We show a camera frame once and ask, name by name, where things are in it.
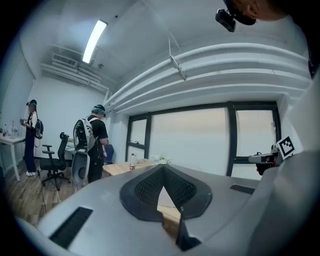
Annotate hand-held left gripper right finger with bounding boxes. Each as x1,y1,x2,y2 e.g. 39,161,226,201
163,164,261,256

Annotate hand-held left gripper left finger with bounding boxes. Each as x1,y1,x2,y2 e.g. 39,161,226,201
37,164,186,256

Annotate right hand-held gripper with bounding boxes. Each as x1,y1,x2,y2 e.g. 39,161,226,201
248,136,296,176

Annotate white flowers bouquet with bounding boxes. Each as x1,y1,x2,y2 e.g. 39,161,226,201
151,153,173,166

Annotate grey shell seat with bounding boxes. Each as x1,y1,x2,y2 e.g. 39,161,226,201
71,151,91,187

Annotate blue chair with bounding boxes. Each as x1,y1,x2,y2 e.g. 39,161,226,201
103,144,116,165

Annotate black office chair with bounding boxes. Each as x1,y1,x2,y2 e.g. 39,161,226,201
39,131,72,192

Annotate white ceiling pipes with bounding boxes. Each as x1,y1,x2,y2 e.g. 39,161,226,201
103,42,313,113

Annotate white side table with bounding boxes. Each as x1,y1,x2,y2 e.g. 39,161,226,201
0,136,26,182

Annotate person's head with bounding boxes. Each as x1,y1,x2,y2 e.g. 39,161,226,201
223,0,296,26

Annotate white air vent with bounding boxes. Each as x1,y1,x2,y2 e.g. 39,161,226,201
51,53,77,67

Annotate long ceiling light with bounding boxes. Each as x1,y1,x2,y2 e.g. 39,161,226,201
82,19,109,64

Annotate black window frame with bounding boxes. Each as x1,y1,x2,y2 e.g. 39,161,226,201
226,100,283,177
124,112,153,164

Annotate black floor cable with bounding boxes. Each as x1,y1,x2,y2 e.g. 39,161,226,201
36,169,62,213

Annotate black head camera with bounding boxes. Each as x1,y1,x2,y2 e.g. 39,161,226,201
215,8,237,33

